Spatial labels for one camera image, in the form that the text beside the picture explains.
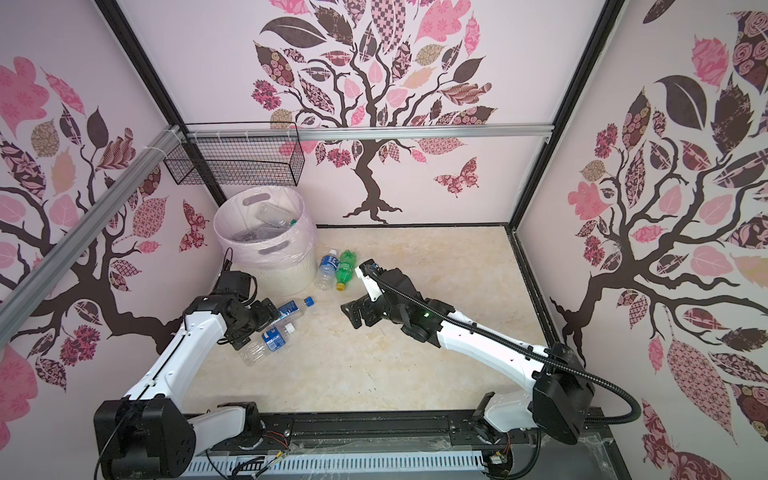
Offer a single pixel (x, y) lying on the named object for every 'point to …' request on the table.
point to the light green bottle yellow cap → (344, 269)
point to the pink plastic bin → (285, 265)
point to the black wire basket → (248, 154)
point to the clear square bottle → (275, 215)
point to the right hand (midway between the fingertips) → (356, 295)
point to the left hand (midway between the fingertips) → (266, 327)
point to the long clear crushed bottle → (259, 234)
